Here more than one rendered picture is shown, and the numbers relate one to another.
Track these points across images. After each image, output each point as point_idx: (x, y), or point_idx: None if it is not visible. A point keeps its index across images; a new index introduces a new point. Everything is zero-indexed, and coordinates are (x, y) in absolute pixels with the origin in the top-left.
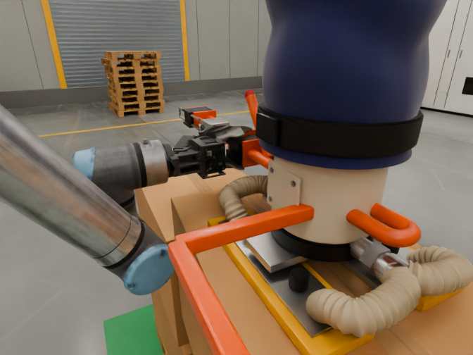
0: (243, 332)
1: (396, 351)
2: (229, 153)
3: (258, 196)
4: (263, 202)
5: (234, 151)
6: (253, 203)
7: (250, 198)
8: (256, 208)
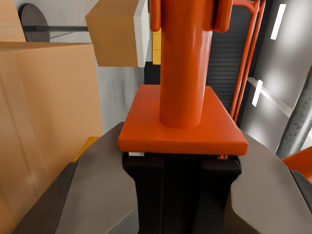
0: None
1: None
2: (154, 197)
3: (26, 144)
4: (33, 177)
5: (169, 202)
6: (12, 196)
7: (5, 168)
8: (17, 221)
